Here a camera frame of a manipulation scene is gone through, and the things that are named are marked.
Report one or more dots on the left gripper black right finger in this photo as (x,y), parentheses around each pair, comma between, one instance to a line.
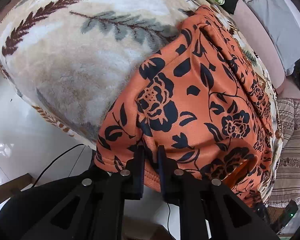
(207,208)

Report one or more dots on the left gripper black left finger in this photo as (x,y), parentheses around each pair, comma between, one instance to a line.
(94,210)

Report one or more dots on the orange black floral garment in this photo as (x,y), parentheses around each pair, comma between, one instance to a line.
(201,99)

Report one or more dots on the black device with green light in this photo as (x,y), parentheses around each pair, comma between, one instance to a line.
(276,217)

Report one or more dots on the striped beige cushion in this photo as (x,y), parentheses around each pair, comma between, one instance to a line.
(287,182)

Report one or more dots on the beige leaf-pattern fleece blanket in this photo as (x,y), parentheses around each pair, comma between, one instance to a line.
(71,59)

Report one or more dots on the grey pillow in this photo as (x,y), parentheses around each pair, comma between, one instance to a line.
(282,27)

